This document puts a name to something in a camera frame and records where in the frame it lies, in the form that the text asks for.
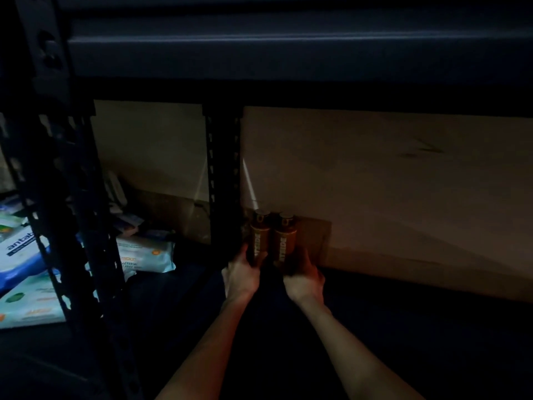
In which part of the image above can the person's right hand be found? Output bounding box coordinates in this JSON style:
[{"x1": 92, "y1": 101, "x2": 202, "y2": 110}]
[{"x1": 281, "y1": 248, "x2": 328, "y2": 309}]

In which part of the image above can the person's left hand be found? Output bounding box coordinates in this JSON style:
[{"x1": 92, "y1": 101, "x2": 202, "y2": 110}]
[{"x1": 222, "y1": 242, "x2": 268, "y2": 307}]

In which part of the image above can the gold bottle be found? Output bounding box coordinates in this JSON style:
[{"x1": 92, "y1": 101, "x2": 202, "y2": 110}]
[
  {"x1": 250, "y1": 212, "x2": 273, "y2": 265},
  {"x1": 275, "y1": 213, "x2": 299, "y2": 267}
]

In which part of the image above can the black metal shelf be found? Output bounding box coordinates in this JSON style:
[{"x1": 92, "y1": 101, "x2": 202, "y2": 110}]
[
  {"x1": 0, "y1": 0, "x2": 143, "y2": 400},
  {"x1": 50, "y1": 0, "x2": 533, "y2": 400}
]

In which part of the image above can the person's right forearm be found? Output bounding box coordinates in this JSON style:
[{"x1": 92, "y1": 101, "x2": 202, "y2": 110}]
[{"x1": 295, "y1": 299, "x2": 426, "y2": 400}]

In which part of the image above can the person's left forearm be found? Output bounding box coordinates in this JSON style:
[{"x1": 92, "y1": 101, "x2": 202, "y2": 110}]
[{"x1": 154, "y1": 297, "x2": 255, "y2": 400}]

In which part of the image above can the row of wet wipe packs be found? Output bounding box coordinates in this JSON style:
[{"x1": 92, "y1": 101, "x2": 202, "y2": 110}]
[{"x1": 0, "y1": 191, "x2": 178, "y2": 330}]

